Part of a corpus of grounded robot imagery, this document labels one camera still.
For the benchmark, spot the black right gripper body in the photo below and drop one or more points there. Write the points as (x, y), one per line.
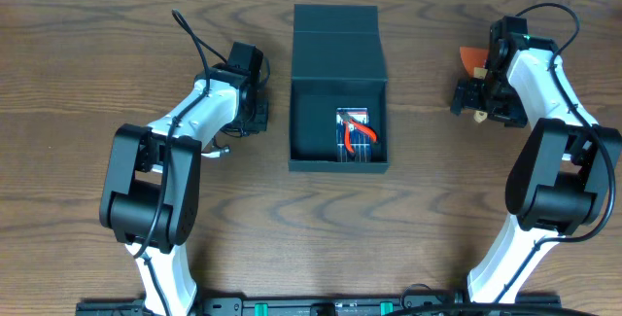
(497, 96)

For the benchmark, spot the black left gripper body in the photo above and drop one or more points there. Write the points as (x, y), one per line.
(259, 116)

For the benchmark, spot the orange scraper wooden handle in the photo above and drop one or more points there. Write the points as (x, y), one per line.
(473, 60)

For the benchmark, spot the small claw hammer black grip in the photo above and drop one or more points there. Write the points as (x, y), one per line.
(217, 152)

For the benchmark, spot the red handled cutting pliers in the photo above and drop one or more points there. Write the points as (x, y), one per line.
(353, 125)

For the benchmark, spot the precision screwdriver set case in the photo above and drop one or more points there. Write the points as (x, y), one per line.
(361, 144)

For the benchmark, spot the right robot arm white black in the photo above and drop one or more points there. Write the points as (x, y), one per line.
(564, 176)

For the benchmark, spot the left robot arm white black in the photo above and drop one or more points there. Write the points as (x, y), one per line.
(151, 189)

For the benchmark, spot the black open gift box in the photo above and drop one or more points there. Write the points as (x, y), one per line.
(337, 62)

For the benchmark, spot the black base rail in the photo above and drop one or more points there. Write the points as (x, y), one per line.
(297, 307)

